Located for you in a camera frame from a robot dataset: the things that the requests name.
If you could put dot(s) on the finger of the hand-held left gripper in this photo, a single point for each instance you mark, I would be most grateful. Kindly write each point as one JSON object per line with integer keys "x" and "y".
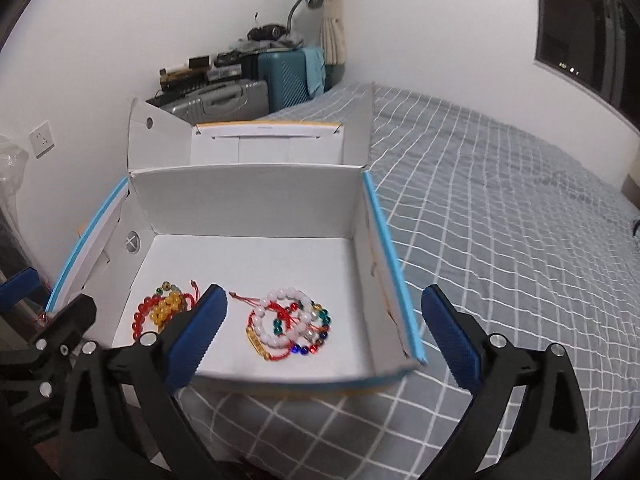
{"x": 72, "y": 315}
{"x": 17, "y": 287}

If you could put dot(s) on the blue suitcase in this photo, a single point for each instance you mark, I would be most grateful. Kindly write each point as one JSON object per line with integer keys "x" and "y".
{"x": 285, "y": 80}

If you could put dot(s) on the dark clutter pile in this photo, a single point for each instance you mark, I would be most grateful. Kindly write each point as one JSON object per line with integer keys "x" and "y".
{"x": 270, "y": 32}

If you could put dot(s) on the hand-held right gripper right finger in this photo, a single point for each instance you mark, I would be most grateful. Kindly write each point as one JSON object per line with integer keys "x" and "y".
{"x": 450, "y": 332}

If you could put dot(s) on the white wall socket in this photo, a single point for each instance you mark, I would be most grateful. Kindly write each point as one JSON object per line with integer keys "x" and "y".
{"x": 41, "y": 139}

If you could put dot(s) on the teal cloth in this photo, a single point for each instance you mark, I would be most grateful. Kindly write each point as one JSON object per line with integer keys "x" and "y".
{"x": 315, "y": 70}

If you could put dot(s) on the grey checked bed sheet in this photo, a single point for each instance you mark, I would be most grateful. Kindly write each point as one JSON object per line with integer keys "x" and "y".
{"x": 500, "y": 235}

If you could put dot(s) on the grey suitcase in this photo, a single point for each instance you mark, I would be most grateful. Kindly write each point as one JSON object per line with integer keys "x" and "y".
{"x": 225, "y": 97}

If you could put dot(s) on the clear plastic bag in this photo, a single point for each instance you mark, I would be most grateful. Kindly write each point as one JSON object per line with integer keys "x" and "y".
{"x": 10, "y": 170}

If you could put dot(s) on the dark window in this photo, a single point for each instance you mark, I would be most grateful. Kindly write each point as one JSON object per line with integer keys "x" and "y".
{"x": 575, "y": 20}

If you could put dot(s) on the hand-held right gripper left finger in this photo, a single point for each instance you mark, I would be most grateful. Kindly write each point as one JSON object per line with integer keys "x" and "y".
{"x": 197, "y": 332}

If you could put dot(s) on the beige curtain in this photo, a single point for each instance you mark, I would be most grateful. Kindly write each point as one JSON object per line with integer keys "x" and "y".
{"x": 332, "y": 35}

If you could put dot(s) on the yellow and blue cardboard box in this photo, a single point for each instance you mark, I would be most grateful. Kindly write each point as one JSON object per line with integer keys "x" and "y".
{"x": 250, "y": 270}

